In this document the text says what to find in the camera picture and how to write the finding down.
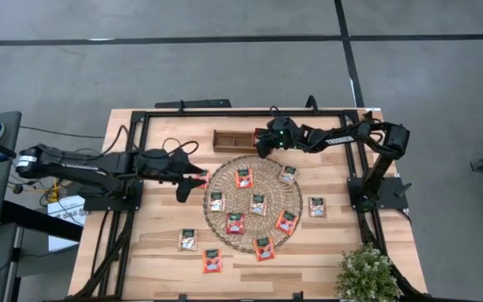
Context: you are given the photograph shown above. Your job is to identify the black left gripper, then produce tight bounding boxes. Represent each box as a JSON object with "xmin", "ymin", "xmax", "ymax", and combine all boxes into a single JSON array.
[{"xmin": 169, "ymin": 161, "xmax": 210, "ymax": 205}]

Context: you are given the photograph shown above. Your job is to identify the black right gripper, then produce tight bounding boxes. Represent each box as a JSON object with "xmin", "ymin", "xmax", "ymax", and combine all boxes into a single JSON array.
[{"xmin": 256, "ymin": 124, "xmax": 302, "ymax": 160}]

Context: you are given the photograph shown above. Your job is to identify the orange peach tea packet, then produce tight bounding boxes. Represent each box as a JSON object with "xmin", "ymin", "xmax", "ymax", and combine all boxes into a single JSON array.
[
  {"xmin": 194, "ymin": 169, "xmax": 211, "ymax": 190},
  {"xmin": 234, "ymin": 168, "xmax": 254, "ymax": 190},
  {"xmin": 202, "ymin": 248, "xmax": 223, "ymax": 274},
  {"xmin": 275, "ymin": 209, "xmax": 299, "ymax": 237},
  {"xmin": 253, "ymin": 237, "xmax": 277, "ymax": 263}
]

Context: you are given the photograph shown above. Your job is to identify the beige vanilla tea packet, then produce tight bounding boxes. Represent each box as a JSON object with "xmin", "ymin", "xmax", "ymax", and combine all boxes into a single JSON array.
[
  {"xmin": 278, "ymin": 164, "xmax": 298, "ymax": 186},
  {"xmin": 249, "ymin": 193, "xmax": 268, "ymax": 217},
  {"xmin": 208, "ymin": 191, "xmax": 226, "ymax": 213},
  {"xmin": 178, "ymin": 228, "xmax": 199, "ymax": 252}
]

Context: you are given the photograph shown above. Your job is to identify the tea packets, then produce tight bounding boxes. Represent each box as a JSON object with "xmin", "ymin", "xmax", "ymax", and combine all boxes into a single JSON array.
[{"xmin": 309, "ymin": 196, "xmax": 327, "ymax": 218}]

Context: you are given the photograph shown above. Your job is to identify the wooden tea organizer box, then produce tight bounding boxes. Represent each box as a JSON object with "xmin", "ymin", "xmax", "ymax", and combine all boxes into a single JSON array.
[{"xmin": 212, "ymin": 129, "xmax": 263, "ymax": 154}]

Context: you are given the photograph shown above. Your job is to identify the round woven straw placemat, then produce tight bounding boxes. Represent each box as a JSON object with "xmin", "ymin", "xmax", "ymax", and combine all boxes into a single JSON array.
[{"xmin": 202, "ymin": 154, "xmax": 304, "ymax": 254}]

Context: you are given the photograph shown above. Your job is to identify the black flat clamp bar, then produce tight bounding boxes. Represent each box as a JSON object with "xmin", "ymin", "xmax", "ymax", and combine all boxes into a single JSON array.
[{"xmin": 154, "ymin": 98, "xmax": 233, "ymax": 109}]

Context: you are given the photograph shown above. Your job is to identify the white printed box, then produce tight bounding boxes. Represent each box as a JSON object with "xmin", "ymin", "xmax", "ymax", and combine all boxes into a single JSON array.
[{"xmin": 47, "ymin": 195, "xmax": 86, "ymax": 253}]

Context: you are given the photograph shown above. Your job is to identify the black desk crossbar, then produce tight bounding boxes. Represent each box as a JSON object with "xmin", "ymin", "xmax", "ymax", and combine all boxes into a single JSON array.
[{"xmin": 0, "ymin": 200, "xmax": 84, "ymax": 243}]

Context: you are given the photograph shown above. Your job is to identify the green potted plant white flowers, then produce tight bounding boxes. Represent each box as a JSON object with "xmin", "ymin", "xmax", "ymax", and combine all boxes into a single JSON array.
[{"xmin": 335, "ymin": 245, "xmax": 404, "ymax": 302}]

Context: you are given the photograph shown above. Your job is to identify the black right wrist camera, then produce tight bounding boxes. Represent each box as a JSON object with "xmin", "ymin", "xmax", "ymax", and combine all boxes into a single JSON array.
[{"xmin": 271, "ymin": 116, "xmax": 293, "ymax": 130}]

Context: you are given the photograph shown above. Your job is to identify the black metal rig frame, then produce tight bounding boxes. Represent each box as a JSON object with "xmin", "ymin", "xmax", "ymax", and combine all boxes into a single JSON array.
[{"xmin": 113, "ymin": 107, "xmax": 393, "ymax": 302}]

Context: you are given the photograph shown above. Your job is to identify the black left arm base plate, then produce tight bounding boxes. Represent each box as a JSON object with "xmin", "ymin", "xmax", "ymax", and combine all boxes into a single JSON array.
[{"xmin": 82, "ymin": 184, "xmax": 143, "ymax": 212}]

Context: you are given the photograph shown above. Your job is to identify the black braided cable bundle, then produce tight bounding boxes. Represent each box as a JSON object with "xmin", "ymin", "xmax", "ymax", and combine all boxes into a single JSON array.
[
  {"xmin": 356, "ymin": 209, "xmax": 429, "ymax": 301},
  {"xmin": 71, "ymin": 209, "xmax": 136, "ymax": 301}
]

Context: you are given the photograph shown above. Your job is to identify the thin black cable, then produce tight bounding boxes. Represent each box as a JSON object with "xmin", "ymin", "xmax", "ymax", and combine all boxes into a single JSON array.
[{"xmin": 18, "ymin": 124, "xmax": 106, "ymax": 139}]

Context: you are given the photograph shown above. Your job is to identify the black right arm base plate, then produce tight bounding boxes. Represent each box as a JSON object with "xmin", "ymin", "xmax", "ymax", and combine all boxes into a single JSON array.
[{"xmin": 347, "ymin": 175, "xmax": 410, "ymax": 211}]

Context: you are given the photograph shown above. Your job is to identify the yellow cable coil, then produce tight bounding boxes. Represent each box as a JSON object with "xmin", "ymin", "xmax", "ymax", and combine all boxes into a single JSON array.
[{"xmin": 44, "ymin": 178, "xmax": 84, "ymax": 203}]

